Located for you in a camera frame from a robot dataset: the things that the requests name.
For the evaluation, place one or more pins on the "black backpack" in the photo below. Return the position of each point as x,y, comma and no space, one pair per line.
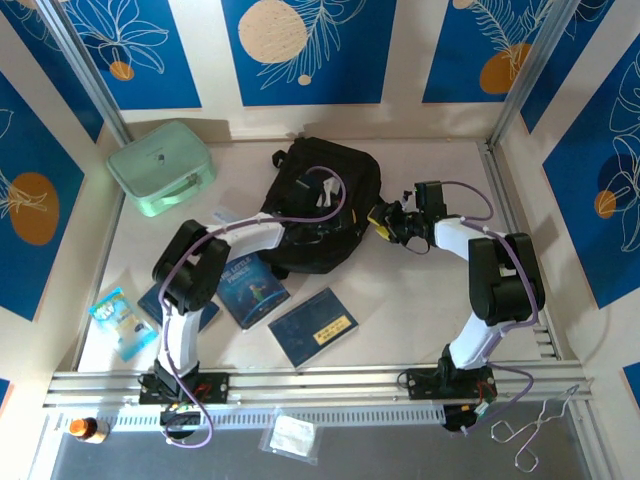
325,255

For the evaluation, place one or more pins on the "small white blue packet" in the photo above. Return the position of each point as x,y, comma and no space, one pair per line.
230,202

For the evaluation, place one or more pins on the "Little Prince blue book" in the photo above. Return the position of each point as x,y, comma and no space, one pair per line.
255,295

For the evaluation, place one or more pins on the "large dark blue notebook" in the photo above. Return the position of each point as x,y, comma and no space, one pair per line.
310,330

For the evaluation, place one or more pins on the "small dark blue notebook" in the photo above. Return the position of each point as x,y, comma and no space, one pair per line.
150,302

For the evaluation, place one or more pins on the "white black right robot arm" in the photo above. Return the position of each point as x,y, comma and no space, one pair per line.
472,350

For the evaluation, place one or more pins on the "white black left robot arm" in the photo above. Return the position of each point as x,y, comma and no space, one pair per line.
180,340

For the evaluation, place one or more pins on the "clear bag with white card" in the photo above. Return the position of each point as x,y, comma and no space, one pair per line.
290,435

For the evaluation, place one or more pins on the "mint green lunch case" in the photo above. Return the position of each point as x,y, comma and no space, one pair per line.
155,160

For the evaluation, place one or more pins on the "black right controller board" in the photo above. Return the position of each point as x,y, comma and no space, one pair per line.
457,420

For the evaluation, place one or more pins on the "black controller board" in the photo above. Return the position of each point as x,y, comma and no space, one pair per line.
182,412
457,420

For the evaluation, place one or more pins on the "blue snack packet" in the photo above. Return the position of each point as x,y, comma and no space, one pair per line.
122,322

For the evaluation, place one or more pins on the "black left controller board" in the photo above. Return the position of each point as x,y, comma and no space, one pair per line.
182,412

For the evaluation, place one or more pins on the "metal tongs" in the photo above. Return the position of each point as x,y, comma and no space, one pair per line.
545,417

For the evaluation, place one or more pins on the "brown bottle orange cap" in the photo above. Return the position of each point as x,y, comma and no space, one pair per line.
87,430

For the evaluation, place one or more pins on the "short aluminium side rail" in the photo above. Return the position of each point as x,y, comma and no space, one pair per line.
486,150

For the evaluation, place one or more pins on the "blue floral wall panel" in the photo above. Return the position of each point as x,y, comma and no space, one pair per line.
570,65
350,75
30,150
575,200
450,50
165,75
75,100

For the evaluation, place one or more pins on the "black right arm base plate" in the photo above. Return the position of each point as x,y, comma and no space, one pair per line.
420,385

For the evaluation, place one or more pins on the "long aluminium mounting rail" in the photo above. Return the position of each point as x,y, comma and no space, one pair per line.
325,385

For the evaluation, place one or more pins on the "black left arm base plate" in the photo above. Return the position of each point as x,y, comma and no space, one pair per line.
220,387

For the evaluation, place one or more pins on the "aluminium frame post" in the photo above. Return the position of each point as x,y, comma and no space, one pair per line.
85,65
537,65

